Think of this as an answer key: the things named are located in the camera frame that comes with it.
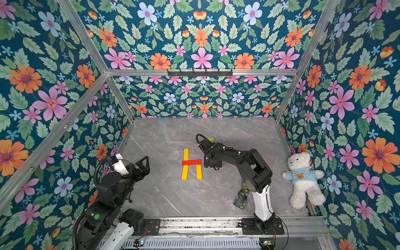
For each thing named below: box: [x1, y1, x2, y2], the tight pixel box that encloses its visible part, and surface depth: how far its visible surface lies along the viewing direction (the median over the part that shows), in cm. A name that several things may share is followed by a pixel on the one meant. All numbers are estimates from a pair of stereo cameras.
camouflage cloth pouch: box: [233, 182, 249, 210], surface depth 82 cm
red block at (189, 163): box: [182, 160, 197, 166], surface depth 97 cm
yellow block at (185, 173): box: [181, 165, 189, 181], surface depth 93 cm
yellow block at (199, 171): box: [195, 164, 203, 180], surface depth 93 cm
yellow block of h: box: [183, 147, 190, 161], surface depth 102 cm
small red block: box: [191, 159, 202, 166], surface depth 99 cm
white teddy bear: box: [281, 152, 326, 210], surface depth 82 cm
